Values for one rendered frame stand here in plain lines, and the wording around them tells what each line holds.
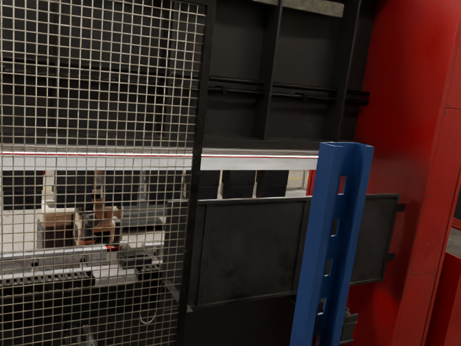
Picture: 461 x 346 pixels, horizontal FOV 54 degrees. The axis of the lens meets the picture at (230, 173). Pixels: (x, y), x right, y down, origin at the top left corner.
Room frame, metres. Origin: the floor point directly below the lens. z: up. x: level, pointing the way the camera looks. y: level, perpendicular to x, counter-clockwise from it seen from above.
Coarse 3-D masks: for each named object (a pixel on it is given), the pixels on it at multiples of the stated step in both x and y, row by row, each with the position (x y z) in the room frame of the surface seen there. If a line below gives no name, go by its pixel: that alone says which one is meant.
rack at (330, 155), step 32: (320, 160) 0.47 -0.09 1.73; (352, 160) 0.51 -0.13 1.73; (320, 192) 0.47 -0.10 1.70; (352, 192) 0.50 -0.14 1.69; (320, 224) 0.46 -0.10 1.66; (352, 224) 0.48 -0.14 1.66; (320, 256) 0.46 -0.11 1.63; (352, 256) 0.49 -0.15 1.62; (320, 288) 0.50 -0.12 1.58; (320, 320) 0.50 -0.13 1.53
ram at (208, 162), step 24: (0, 168) 1.72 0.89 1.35; (48, 168) 1.80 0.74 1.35; (72, 168) 1.84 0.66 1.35; (120, 168) 1.93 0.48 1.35; (144, 168) 1.98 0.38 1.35; (168, 168) 2.04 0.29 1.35; (216, 168) 2.15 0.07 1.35; (240, 168) 2.21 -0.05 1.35; (264, 168) 2.27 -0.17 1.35; (288, 168) 2.34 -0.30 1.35; (312, 168) 2.42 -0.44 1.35
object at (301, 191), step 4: (304, 172) 6.04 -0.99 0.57; (304, 176) 6.04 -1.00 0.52; (304, 180) 6.05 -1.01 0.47; (304, 184) 6.05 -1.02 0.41; (288, 188) 5.94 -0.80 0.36; (292, 188) 5.98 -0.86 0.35; (296, 188) 6.02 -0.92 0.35; (300, 188) 6.06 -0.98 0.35; (304, 188) 6.04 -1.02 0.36; (288, 192) 5.83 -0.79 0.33; (292, 192) 5.85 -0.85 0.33; (296, 192) 5.87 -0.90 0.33; (300, 192) 5.90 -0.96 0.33; (304, 192) 5.92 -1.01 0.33; (288, 196) 5.62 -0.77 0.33
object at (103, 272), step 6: (54, 270) 1.63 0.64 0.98; (60, 270) 1.63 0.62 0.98; (66, 270) 1.64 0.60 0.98; (72, 270) 1.64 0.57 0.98; (78, 270) 1.65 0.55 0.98; (96, 270) 1.67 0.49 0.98; (102, 270) 1.67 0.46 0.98; (108, 270) 1.68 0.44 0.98; (114, 270) 1.68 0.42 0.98; (120, 270) 1.69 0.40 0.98; (132, 270) 1.70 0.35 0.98; (0, 276) 1.54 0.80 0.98; (6, 276) 1.54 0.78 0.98; (18, 276) 1.55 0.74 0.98; (24, 276) 1.56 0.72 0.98; (96, 276) 1.62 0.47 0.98; (102, 276) 1.63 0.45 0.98; (120, 276) 1.65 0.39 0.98
